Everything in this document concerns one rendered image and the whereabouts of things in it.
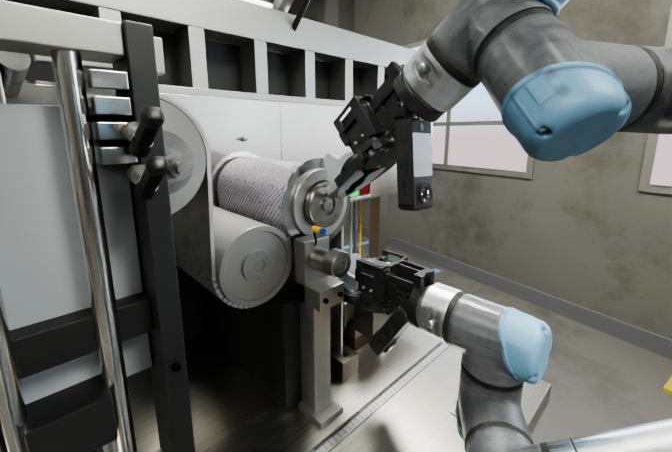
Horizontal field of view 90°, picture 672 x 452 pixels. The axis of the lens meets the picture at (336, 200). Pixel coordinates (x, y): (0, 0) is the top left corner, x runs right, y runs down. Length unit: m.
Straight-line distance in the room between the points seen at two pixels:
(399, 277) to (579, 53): 0.36
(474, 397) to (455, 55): 0.40
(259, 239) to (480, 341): 0.32
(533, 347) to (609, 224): 2.48
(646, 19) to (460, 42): 2.56
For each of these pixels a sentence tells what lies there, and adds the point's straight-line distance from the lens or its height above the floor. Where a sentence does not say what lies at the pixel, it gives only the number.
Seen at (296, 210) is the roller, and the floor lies 1.25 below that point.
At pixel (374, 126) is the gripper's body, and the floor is 1.37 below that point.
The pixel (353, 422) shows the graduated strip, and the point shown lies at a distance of 0.66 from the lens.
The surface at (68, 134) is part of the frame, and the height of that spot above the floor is 1.36.
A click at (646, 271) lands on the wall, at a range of 2.92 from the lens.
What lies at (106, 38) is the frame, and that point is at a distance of 0.29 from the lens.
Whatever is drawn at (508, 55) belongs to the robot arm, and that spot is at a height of 1.43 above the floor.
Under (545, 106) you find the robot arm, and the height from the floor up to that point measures 1.38.
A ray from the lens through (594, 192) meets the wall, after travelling 2.90.
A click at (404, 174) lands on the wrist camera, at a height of 1.31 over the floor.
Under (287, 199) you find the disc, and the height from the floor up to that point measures 1.27.
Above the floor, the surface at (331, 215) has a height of 1.23.
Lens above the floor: 1.37
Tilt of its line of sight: 12 degrees down
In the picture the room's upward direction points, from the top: straight up
